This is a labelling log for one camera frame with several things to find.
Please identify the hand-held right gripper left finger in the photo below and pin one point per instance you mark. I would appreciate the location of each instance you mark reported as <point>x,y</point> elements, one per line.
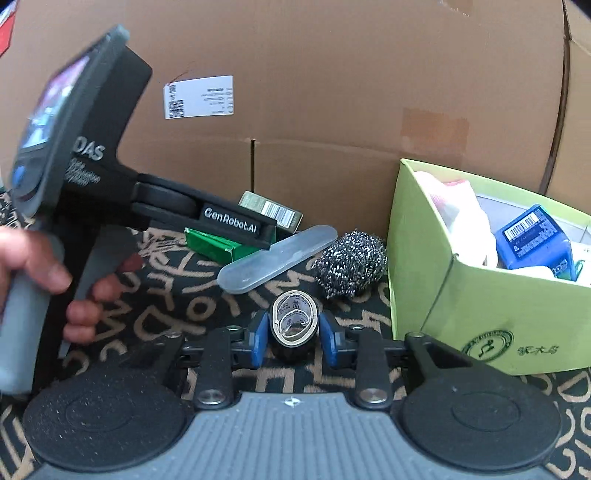
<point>259,334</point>

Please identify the black and tan printed mat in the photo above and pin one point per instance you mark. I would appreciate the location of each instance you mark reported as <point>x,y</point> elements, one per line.
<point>184,295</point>

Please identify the red and white packaging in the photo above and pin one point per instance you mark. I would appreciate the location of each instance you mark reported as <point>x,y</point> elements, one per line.
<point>5,27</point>

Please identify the white paper label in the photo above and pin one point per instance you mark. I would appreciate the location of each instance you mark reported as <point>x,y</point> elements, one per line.
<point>198,97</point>

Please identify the black tape roll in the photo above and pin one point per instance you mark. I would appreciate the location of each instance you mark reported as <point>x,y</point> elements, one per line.
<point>295,318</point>

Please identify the dark green barcode carton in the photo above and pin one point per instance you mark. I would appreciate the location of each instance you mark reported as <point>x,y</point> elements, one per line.
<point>258,203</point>

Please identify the light green cardboard box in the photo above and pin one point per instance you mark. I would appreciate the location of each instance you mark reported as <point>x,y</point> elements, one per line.
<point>461,314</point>

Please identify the steel wool scourer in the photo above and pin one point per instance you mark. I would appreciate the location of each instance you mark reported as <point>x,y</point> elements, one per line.
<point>351,263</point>

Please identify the person's left hand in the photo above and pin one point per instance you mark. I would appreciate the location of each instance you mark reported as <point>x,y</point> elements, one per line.
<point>32,254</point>

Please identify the blue barcode carton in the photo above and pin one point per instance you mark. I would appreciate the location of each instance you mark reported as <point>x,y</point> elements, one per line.
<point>531,249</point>

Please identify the large brown cardboard box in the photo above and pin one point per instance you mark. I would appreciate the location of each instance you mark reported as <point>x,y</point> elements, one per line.
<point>323,69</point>

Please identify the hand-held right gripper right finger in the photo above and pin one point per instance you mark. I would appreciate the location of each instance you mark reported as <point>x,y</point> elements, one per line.
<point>328,337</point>

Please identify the bright green small carton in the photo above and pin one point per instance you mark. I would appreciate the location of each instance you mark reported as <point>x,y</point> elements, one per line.
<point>217,247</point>

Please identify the white glove with pink cuff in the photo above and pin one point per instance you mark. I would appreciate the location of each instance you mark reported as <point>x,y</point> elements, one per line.
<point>466,221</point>

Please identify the clear plastic case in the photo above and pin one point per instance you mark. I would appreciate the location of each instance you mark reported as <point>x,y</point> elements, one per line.
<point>277,261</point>

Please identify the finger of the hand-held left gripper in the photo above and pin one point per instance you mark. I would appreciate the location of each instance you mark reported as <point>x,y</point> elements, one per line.
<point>231,220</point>

